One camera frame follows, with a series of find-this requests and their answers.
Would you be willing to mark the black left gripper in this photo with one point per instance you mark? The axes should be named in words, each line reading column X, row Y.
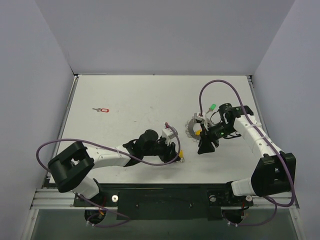
column 170, row 152

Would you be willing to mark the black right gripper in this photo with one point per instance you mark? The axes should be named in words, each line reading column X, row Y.
column 208, row 135

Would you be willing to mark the yellow tag key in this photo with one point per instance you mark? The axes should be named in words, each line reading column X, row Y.
column 198, row 132
column 181, row 156

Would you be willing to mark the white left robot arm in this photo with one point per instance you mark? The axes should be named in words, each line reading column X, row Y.
column 70, row 167

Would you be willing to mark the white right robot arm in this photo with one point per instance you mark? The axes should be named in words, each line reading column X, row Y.
column 275, row 169

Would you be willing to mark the steel keyring disc with rings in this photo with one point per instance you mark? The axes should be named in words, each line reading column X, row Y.
column 191, row 128

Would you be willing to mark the yellow tag key on disc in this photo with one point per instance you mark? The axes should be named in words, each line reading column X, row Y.
column 198, row 132

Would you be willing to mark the green tag key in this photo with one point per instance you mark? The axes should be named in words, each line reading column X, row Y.
column 211, row 108

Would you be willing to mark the red tag key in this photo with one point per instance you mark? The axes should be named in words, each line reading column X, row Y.
column 101, row 110

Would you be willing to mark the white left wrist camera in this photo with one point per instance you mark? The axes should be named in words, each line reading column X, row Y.
column 169, row 133

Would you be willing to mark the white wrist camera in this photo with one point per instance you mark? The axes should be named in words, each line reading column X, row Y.
column 169, row 133
column 201, row 119

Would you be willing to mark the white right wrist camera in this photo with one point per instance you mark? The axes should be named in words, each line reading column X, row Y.
column 201, row 119

